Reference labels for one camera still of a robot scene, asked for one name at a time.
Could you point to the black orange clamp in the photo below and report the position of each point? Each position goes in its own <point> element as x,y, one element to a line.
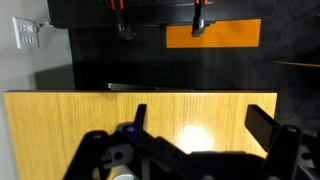
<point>123,29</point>
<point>200,22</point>

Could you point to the black orange clamp left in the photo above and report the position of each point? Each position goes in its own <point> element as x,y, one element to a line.
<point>123,29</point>

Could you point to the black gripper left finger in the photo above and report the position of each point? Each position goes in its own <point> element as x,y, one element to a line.
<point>144,144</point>

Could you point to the black robot stand cart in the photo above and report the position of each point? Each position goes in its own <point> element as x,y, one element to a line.
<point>254,45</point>

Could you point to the black orange clamp right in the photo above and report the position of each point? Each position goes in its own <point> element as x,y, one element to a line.
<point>200,22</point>

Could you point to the white wall power outlet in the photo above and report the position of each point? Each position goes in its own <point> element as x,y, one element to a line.
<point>26,33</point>

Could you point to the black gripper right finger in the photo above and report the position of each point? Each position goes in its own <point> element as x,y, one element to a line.
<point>280,142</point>

